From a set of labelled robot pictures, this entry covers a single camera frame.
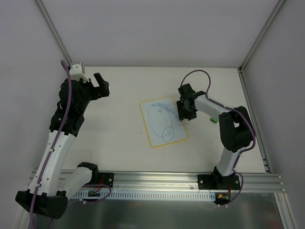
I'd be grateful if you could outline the yellow-framed small whiteboard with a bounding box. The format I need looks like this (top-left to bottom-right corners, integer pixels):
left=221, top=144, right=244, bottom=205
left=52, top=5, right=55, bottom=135
left=139, top=96, right=188, bottom=148

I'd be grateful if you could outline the green whiteboard eraser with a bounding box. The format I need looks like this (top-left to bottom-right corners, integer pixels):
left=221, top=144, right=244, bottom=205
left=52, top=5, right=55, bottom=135
left=210, top=117, right=218, bottom=124

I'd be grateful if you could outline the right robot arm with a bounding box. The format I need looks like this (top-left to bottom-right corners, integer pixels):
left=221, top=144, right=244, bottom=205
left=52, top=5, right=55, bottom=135
left=176, top=84, right=255, bottom=190

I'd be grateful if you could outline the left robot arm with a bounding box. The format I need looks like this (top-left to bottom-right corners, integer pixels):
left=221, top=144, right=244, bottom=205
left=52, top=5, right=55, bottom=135
left=15, top=73, right=110, bottom=219

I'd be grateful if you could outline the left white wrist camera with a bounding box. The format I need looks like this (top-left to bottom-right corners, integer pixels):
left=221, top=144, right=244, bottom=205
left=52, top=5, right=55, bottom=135
left=69, top=62, right=89, bottom=83

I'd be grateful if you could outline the right aluminium frame post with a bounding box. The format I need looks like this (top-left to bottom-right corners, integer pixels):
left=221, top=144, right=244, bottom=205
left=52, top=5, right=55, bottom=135
left=239, top=0, right=286, bottom=73

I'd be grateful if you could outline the aluminium frame post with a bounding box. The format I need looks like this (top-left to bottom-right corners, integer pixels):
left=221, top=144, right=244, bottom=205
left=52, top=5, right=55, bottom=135
left=33, top=0, right=72, bottom=64
left=239, top=0, right=286, bottom=73

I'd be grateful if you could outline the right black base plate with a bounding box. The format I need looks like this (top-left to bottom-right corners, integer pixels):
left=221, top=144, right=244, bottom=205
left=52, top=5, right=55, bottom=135
left=197, top=173, right=241, bottom=190

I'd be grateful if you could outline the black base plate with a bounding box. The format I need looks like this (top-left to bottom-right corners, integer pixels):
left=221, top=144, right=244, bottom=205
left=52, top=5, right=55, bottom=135
left=98, top=172, right=114, bottom=188
left=197, top=173, right=241, bottom=190

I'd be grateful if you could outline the left aluminium frame post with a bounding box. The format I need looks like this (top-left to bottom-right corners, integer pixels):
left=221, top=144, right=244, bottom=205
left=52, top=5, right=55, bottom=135
left=33, top=0, right=72, bottom=64

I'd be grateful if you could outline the white slotted cable duct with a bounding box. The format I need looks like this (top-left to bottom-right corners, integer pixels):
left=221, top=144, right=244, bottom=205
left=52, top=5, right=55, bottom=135
left=72, top=189, right=216, bottom=201

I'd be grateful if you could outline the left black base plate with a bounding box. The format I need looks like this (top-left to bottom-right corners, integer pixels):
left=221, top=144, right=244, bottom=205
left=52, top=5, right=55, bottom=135
left=98, top=172, right=114, bottom=188

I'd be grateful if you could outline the aluminium mounting rail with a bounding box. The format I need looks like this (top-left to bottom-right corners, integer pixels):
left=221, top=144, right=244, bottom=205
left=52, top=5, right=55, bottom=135
left=101, top=171, right=286, bottom=193

